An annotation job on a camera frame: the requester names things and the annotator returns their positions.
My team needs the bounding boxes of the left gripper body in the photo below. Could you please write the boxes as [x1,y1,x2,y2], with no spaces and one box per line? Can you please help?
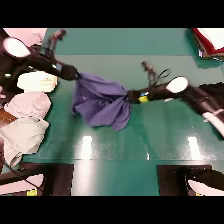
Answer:
[59,63,81,81]

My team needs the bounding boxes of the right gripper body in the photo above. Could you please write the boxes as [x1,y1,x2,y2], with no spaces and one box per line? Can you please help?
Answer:
[126,88,150,105]

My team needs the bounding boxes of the purple shirt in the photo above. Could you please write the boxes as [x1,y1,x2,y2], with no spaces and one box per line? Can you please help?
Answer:
[71,71,133,132]

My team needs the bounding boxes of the cream garment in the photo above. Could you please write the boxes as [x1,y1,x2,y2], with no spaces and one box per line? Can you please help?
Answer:
[16,70,59,94]

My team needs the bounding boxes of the pink garment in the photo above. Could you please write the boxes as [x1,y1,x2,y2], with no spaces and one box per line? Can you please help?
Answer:
[3,91,53,121]

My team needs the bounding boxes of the red garment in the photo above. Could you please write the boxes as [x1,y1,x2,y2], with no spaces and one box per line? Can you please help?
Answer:
[190,28,224,58]

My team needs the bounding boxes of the white garment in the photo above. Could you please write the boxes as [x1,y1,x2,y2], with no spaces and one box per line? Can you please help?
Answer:
[197,28,224,51]

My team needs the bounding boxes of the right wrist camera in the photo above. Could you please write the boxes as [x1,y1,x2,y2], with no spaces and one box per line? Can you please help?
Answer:
[140,60,158,87]

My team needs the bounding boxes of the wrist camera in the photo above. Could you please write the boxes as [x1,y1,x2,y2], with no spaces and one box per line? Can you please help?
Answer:
[45,29,68,56]
[140,60,158,87]

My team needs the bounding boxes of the black cable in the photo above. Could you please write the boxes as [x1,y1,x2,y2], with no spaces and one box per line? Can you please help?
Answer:
[154,68,173,85]

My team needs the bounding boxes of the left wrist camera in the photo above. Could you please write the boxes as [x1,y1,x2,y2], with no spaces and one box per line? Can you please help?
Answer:
[45,29,68,56]

